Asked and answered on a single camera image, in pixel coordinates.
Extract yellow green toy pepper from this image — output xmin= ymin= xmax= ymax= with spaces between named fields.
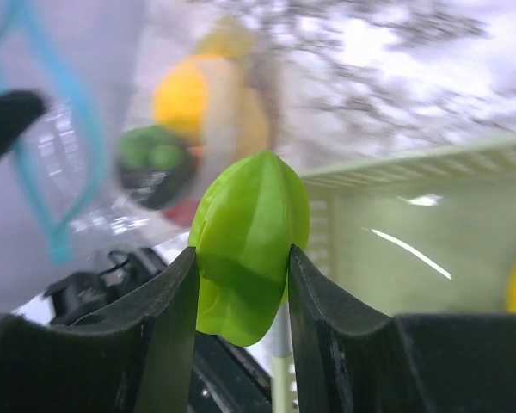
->
xmin=194 ymin=15 xmax=255 ymax=59

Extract orange yellow toy fruit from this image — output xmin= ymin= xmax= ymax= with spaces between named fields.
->
xmin=151 ymin=53 xmax=270 ymax=157

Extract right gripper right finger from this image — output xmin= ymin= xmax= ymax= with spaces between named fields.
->
xmin=289 ymin=246 xmax=516 ymax=413

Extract green perforated plastic basket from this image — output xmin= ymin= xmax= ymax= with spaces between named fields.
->
xmin=270 ymin=133 xmax=516 ymax=413

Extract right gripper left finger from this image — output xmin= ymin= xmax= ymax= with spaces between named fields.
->
xmin=0 ymin=247 xmax=199 ymax=412

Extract clear zip top bag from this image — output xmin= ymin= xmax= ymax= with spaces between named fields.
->
xmin=0 ymin=1 xmax=277 ymax=271

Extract dark purple toy mangosteen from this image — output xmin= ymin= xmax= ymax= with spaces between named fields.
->
xmin=115 ymin=125 xmax=197 ymax=211

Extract green toy pepper slice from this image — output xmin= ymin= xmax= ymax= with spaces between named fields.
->
xmin=188 ymin=151 xmax=310 ymax=347

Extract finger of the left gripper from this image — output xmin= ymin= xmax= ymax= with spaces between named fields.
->
xmin=0 ymin=89 xmax=46 ymax=159

